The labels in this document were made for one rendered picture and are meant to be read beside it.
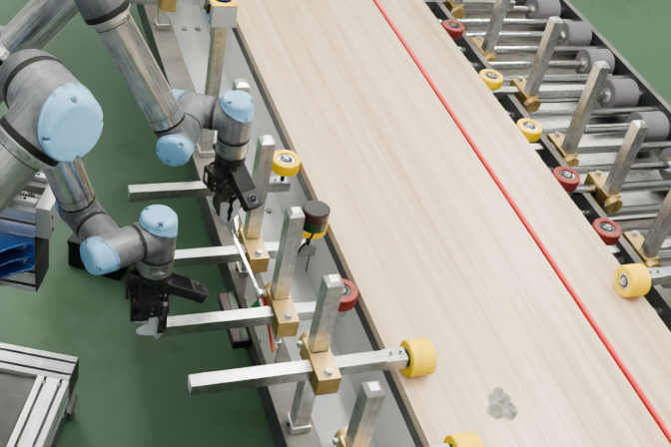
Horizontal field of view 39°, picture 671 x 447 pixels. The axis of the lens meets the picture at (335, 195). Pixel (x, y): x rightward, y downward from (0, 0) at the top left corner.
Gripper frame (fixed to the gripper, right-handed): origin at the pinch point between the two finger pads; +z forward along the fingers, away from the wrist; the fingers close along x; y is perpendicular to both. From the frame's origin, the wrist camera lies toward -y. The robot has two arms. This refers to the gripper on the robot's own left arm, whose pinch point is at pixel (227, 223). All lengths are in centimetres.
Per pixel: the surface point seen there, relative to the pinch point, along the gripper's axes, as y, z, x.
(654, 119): -14, 6, -162
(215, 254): -0.9, 8.7, 3.0
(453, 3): 73, 6, -149
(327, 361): -51, -6, 9
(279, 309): -27.0, 4.0, 2.8
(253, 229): -0.9, 4.7, -7.7
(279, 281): -24.1, -1.8, 1.7
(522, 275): -49, 1, -56
